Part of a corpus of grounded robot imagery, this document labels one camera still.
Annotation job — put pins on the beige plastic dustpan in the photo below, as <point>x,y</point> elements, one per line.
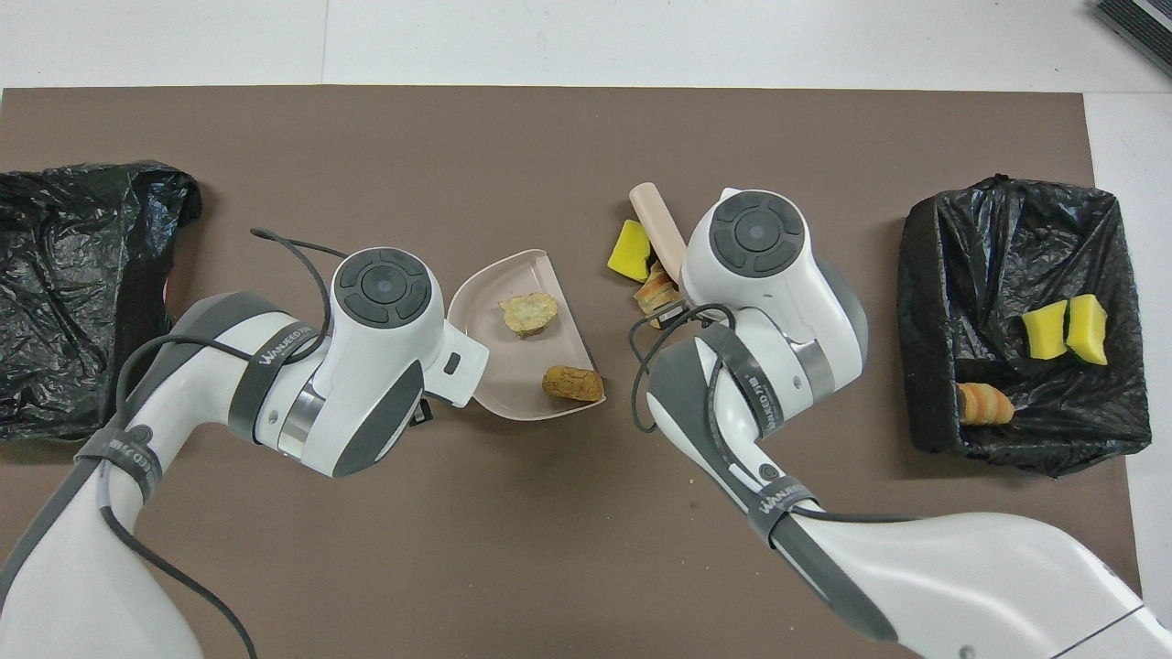
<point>513,375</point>

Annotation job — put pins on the layered croissant piece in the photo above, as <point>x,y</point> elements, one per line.
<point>656,291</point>

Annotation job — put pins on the chunky yellow sponge piece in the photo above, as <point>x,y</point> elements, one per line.
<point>630,252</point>

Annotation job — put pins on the pale yellowish bread lump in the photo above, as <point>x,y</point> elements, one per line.
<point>529,313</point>

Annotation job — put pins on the curved yellow sponge piece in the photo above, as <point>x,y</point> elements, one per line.
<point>1044,331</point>

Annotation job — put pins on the beige crusty bread chunk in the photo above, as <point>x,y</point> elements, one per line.
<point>984,405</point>

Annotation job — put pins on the dark ribbed device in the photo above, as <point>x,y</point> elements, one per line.
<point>1144,23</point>

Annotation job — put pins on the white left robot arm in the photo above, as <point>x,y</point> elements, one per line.
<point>366,366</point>

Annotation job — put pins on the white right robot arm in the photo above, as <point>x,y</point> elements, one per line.
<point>760,302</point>

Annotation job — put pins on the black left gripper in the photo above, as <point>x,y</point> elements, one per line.
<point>421,412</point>

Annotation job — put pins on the brown table mat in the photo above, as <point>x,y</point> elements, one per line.
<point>549,549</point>

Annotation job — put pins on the bin lined with black bag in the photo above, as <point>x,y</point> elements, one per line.
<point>989,265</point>
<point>64,275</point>

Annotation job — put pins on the orange-brown nugget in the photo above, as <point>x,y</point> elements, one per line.
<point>572,383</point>

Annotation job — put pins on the beige hand brush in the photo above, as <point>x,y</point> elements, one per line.
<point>661,224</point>

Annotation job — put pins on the notched yellow sponge piece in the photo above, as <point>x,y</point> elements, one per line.
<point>1088,329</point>

